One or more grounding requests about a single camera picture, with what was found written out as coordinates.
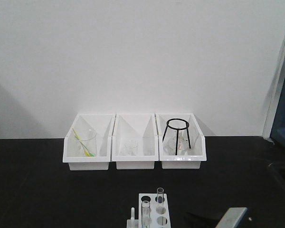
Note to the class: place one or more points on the white storage bin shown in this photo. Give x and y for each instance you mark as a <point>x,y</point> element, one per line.
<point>103,125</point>
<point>141,128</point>
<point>196,154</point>

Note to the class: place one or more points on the clear glass flask right bin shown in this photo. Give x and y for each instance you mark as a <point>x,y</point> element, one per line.
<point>176,146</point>

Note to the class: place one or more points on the middle white storage bin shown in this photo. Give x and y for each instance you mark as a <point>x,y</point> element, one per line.
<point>141,128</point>

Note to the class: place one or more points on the small clear beaker middle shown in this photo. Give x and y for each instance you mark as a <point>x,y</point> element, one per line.
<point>131,148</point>

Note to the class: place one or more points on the right white storage bin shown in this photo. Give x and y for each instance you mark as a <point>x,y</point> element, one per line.
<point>196,154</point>

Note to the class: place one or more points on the black wire tripod stand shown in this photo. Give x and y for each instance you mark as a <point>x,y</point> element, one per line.
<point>180,127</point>

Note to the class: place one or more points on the left white storage bin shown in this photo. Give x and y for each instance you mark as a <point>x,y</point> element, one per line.
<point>103,125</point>

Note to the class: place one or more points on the clear glass beaker left bin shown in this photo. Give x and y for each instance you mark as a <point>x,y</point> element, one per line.
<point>89,139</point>

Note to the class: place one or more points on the clear test tube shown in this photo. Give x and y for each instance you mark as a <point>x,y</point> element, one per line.
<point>160,196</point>
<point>145,214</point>

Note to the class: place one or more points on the front clear test tube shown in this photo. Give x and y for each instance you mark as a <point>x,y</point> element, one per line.
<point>145,214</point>

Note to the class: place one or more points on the white test tube rack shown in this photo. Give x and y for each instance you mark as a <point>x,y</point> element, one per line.
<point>160,217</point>

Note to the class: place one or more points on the rear clear test tube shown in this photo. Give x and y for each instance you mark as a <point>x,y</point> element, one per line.
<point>160,196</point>

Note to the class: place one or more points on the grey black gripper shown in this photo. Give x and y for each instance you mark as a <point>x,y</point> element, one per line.
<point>230,219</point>

